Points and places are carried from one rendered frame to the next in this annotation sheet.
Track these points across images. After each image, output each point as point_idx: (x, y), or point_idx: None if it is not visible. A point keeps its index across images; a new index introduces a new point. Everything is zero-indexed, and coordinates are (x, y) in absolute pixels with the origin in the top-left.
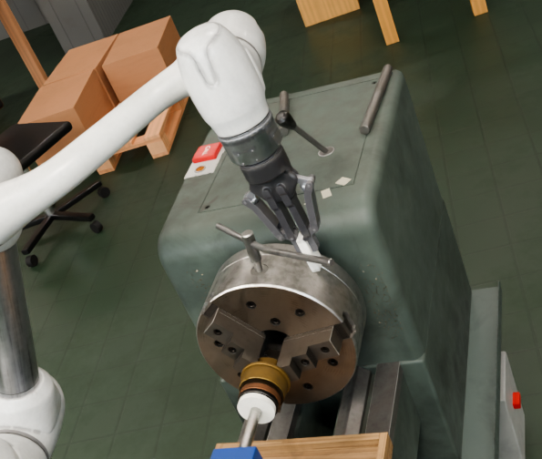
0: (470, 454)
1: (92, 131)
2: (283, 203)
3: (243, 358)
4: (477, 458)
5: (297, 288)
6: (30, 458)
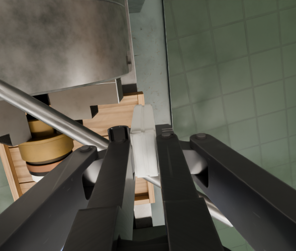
0: (146, 5)
1: None
2: (124, 210)
3: (15, 145)
4: (151, 8)
5: (72, 80)
6: None
